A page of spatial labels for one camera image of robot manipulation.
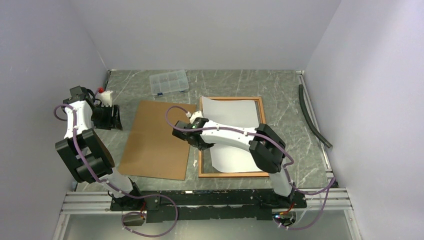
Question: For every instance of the sunset photo print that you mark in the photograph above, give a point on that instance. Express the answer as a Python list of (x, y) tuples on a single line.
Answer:
[(228, 135)]

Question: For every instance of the clear plastic organizer box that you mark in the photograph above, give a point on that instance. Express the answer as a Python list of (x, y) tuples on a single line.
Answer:
[(168, 82)]

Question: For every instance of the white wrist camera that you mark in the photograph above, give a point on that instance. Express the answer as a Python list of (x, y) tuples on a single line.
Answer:
[(193, 116), (105, 97)]

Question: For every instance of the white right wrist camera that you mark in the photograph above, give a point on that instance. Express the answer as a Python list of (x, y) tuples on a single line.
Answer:
[(193, 116)]

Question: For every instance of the wooden picture frame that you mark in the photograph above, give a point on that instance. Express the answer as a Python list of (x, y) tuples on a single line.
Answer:
[(261, 111)]

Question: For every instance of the aluminium extrusion rail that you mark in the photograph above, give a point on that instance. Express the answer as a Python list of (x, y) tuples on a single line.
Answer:
[(85, 215)]

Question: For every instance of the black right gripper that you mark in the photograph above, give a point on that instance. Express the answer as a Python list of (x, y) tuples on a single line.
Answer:
[(207, 145)]

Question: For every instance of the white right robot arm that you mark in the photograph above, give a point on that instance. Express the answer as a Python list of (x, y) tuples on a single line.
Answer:
[(266, 148)]

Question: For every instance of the brown backing board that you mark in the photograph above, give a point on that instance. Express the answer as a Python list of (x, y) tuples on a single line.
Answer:
[(151, 150)]

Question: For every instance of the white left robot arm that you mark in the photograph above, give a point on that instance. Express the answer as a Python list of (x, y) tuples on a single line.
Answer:
[(82, 151)]

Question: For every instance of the black foam tube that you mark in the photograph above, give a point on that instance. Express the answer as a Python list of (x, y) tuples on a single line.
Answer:
[(308, 119)]

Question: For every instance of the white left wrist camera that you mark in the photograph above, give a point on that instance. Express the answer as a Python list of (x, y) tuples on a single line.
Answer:
[(105, 97)]

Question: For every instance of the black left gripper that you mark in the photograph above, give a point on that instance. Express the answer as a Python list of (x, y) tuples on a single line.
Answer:
[(107, 124)]

